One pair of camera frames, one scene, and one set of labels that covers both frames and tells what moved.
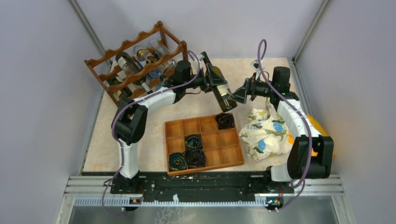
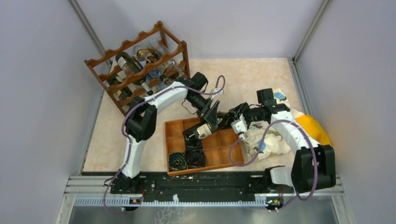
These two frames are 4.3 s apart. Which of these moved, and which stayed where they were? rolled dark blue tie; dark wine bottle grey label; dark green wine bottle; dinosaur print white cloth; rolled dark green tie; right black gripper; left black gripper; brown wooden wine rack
Moved: left black gripper; right black gripper
Stayed: dark green wine bottle; dark wine bottle grey label; rolled dark green tie; rolled dark blue tie; dinosaur print white cloth; brown wooden wine rack
